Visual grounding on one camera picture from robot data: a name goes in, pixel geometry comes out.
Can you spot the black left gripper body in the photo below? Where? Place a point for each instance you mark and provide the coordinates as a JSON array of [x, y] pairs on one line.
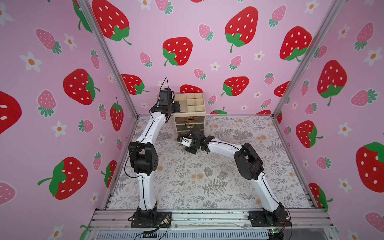
[[173, 108]]

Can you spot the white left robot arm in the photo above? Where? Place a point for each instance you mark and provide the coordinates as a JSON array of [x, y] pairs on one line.
[[144, 159]]

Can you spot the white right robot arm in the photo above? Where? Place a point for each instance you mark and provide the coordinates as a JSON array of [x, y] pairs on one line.
[[250, 167]]

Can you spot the cream drawer organizer cabinet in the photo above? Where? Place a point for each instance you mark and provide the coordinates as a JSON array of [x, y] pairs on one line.
[[192, 104]]

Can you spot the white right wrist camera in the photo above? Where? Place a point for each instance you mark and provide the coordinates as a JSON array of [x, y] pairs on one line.
[[184, 141]]

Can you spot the aluminium corner post left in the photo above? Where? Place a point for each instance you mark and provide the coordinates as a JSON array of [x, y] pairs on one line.
[[90, 18]]

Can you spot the aluminium corner post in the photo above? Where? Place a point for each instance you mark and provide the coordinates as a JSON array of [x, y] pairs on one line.
[[324, 27], [90, 18]]

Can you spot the aluminium corner post right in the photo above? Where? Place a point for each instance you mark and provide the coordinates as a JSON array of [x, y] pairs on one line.
[[324, 27]]

